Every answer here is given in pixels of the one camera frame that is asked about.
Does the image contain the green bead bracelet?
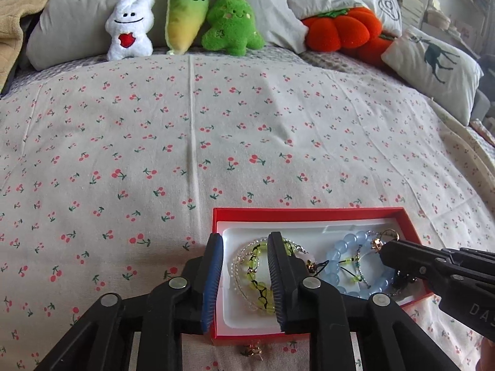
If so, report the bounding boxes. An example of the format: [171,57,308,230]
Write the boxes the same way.
[241,237,297,315]

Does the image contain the clear bead bracelet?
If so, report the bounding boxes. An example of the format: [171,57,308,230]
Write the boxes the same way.
[230,237,311,312]

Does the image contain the light blue bead bracelet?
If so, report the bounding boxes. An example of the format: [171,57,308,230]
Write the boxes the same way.
[325,229,396,300]

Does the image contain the small gold flower earring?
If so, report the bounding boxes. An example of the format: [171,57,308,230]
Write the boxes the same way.
[372,238,384,252]

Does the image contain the person right hand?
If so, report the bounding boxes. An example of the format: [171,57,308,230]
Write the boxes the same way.
[476,338,495,371]

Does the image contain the red cardboard box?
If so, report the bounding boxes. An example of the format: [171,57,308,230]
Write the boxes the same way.
[212,207,429,345]

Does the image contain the small gold charm earring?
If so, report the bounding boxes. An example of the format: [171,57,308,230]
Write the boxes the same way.
[240,343,263,360]

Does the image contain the cherry print bed sheet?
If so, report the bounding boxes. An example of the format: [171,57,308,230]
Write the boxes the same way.
[1,48,494,370]

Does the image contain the deer print pillow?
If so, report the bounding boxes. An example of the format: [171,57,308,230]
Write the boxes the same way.
[381,27,483,126]

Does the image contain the orange pumpkin plush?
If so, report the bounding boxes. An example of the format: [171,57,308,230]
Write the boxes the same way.
[302,7,393,69]

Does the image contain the green tree plush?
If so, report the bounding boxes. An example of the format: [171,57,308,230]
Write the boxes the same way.
[201,0,265,56]

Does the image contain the white bunny plush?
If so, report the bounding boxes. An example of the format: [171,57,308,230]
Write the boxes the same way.
[105,0,155,61]

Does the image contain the yellow green radish plush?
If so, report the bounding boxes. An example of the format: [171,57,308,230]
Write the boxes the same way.
[165,0,209,55]

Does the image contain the beige quilted blanket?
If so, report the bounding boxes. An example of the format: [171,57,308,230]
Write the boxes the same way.
[1,0,48,90]

